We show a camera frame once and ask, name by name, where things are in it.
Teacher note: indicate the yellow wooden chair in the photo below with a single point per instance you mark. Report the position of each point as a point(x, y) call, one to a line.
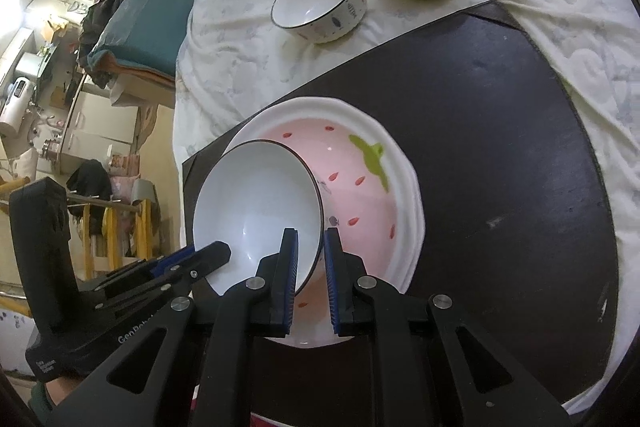
point(145, 227)

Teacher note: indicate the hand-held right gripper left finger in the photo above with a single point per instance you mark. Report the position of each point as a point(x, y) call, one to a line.
point(290, 277)

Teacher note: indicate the white bowl with leaf print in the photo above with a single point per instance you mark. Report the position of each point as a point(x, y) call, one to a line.
point(250, 197)
point(310, 2)

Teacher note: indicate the pink strawberry plate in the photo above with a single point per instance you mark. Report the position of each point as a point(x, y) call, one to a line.
point(423, 222)
point(360, 207)
point(418, 207)

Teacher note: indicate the pile of dark clothes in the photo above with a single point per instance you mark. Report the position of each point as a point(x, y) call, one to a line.
point(107, 7)

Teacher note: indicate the white dresser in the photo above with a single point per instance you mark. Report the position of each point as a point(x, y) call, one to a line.
point(105, 127)

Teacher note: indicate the black bag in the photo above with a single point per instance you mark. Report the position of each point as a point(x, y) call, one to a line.
point(90, 179)

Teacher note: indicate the black mat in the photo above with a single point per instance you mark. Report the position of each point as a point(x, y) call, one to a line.
point(475, 132)

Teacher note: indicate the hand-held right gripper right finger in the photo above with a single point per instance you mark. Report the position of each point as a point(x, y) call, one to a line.
point(332, 277)

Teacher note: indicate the person's left forearm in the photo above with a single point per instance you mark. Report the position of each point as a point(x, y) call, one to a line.
point(47, 399)

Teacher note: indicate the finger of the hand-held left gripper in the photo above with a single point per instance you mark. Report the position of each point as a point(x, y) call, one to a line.
point(170, 256)
point(210, 254)

